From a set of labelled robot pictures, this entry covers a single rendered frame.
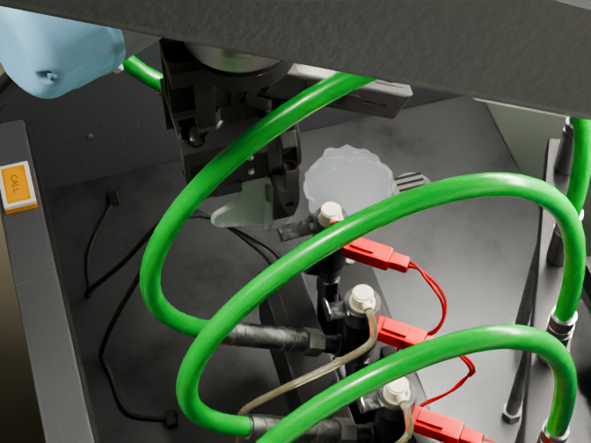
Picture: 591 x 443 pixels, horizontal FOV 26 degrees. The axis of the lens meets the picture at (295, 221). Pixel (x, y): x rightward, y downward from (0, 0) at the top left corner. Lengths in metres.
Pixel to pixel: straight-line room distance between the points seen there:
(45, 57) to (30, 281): 0.54
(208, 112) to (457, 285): 0.53
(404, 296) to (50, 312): 0.36
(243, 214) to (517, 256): 0.47
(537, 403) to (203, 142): 0.31
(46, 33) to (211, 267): 0.68
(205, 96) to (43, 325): 0.39
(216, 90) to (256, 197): 0.11
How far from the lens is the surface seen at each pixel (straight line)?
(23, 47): 0.67
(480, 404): 1.25
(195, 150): 0.84
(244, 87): 0.81
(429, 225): 1.35
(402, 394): 0.92
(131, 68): 1.01
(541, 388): 0.95
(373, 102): 0.87
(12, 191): 1.23
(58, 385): 1.12
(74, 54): 0.68
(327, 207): 1.00
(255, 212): 0.94
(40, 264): 1.19
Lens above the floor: 1.93
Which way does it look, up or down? 55 degrees down
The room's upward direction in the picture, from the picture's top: straight up
